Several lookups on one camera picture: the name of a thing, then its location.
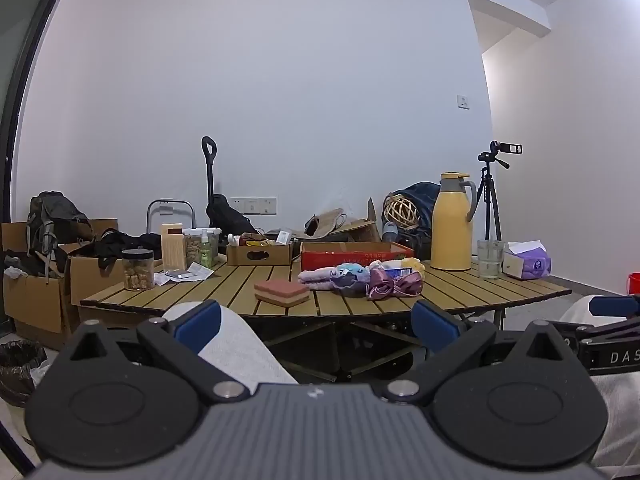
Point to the red cardboard box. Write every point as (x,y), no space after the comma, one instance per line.
(355,256)

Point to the yellow snack packet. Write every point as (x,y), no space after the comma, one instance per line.
(260,243)

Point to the yellow fluffy cloth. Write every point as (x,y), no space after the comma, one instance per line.
(412,263)

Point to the black tripod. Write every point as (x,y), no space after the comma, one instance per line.
(487,195)

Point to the black backpack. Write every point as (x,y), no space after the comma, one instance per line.
(55,220)

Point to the white wall outlet strip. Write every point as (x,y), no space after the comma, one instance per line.
(255,205)

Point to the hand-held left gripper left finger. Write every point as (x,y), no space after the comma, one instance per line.
(200,321)

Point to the white plastic bottle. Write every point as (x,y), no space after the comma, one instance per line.
(233,240)

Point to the large brown cardboard box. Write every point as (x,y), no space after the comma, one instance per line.
(30,305)

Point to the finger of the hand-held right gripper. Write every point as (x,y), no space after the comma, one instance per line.
(565,329)
(612,306)

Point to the purple tissue pack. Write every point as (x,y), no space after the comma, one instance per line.
(527,262)

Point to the metal tube frame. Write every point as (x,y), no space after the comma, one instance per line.
(170,203)

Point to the white paper sheets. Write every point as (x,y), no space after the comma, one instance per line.
(197,271)

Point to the black zip bag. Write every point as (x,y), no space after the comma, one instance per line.
(422,250)

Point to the dark blue cloth bag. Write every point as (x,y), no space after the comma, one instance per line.
(425,205)

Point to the red bucket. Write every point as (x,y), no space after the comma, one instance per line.
(634,284)

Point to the black clothes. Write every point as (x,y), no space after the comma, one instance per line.
(125,245)

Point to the white plastic container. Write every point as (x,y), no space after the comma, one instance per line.
(283,237)

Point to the low brown cardboard box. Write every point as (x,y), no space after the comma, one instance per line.
(95,280)

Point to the clear drinking glass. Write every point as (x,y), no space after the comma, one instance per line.
(490,260)

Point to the pink sponge block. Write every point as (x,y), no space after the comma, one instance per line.
(281,292)

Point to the open brown cardboard box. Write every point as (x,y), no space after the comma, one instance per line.
(362,227)

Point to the blue plastic bottle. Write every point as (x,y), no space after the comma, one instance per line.
(389,232)

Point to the black trash bin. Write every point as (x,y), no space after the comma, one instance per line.
(17,370)

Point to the small brown cardboard box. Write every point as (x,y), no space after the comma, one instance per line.
(260,255)

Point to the green spray bottle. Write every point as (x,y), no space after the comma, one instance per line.
(206,255)

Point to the purple fluffy towel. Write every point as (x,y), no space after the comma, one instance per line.
(316,279)

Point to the clear cereal container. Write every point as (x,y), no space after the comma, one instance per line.
(192,247)

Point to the dark glass door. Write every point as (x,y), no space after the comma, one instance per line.
(20,35)

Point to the clear snack jar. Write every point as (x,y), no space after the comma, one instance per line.
(138,270)

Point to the purple satin scrunchie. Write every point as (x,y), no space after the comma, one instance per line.
(395,285)

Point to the white wall switch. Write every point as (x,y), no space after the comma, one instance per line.
(463,101)

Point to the black trolley bag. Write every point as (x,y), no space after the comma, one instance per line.
(230,217)

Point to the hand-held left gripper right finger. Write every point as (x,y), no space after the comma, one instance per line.
(436,323)

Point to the wicker ball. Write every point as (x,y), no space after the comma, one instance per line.
(400,212)

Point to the blue plush toy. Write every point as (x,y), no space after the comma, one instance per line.
(350,272)

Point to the yellow thermos jug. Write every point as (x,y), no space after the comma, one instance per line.
(450,230)

